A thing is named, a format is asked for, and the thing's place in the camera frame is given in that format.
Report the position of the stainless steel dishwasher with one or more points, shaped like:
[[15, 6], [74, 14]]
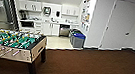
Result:
[[64, 31]]

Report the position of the foosball gaming table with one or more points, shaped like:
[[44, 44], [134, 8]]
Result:
[[14, 53]]

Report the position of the grey bin blue lid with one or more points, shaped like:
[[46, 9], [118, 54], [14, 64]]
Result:
[[78, 41]]

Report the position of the white narrow drawer unit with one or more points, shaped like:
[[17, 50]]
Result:
[[74, 26]]

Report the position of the white sink base cabinet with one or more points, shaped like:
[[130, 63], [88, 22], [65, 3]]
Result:
[[51, 29]]

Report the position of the black built-in microwave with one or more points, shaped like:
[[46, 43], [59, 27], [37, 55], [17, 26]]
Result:
[[26, 24]]

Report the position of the black coffee machine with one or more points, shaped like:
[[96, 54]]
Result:
[[23, 14]]

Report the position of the white room door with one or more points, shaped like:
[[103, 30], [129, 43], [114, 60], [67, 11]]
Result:
[[125, 27]]

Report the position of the stainless steel refrigerator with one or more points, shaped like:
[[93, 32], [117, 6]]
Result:
[[1, 14]]

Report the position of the white two-door wall cabinet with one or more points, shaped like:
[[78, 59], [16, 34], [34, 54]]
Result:
[[30, 5]]

